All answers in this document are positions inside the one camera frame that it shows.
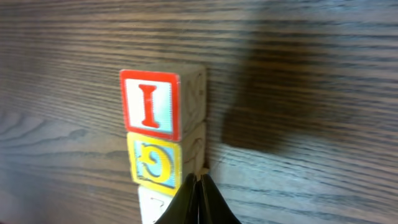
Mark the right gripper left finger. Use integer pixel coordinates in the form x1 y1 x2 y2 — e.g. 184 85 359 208
155 173 198 224

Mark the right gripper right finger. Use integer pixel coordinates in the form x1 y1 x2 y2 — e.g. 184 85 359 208
198 174 241 224

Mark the white dotted wooden block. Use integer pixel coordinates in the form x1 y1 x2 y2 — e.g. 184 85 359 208
138 185 173 224

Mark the yellow block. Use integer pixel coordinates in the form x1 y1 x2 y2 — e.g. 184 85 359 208
127 122 206 197

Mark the red I letter block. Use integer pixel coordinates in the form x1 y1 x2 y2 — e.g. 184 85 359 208
119 63 206 142

